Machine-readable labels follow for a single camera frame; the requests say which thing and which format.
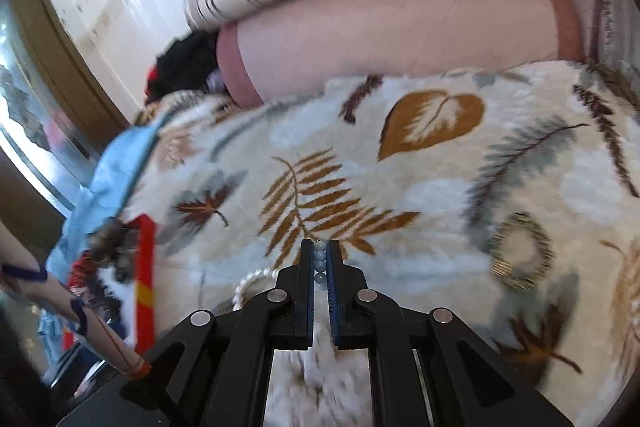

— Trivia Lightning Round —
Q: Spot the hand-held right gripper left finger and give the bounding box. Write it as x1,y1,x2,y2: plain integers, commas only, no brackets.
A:
57,239,316,427

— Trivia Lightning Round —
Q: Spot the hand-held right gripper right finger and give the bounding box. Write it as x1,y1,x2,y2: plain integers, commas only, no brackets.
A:
326,239,576,427

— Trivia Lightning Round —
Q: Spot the pale blue bead bracelet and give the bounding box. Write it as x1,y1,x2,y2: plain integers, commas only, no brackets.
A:
311,241,330,285

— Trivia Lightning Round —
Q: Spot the red box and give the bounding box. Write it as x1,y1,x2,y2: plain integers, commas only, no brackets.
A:
62,213,160,355

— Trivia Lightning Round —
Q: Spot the red polka dot scrunchie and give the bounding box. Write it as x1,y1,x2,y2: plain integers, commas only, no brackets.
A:
67,257,108,308

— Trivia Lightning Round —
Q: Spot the person's left forearm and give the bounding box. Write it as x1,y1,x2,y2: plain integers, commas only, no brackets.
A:
0,224,151,380

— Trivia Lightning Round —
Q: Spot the leaf print fleece blanket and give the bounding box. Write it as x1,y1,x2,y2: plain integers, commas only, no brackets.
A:
90,59,640,427

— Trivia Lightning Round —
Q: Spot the light blue cloth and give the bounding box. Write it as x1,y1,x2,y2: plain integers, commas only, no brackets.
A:
45,122,161,278

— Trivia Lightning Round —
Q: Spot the black cloth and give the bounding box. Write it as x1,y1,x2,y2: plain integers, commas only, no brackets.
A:
142,29,226,105

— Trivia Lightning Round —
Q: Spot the pink quilted bolster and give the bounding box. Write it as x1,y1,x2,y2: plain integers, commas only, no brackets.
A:
215,0,586,108

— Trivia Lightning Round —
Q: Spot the striped floral cushion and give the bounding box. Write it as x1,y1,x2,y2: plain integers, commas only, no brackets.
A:
582,0,640,72

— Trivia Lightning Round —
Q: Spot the white pearl bracelet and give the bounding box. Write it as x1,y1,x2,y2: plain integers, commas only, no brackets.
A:
231,268,283,314

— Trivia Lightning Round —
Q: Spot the speckled hair tie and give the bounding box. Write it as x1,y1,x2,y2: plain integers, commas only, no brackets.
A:
487,212,557,292

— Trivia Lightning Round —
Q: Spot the wooden door frame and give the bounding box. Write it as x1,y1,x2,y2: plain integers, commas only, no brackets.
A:
0,0,146,218

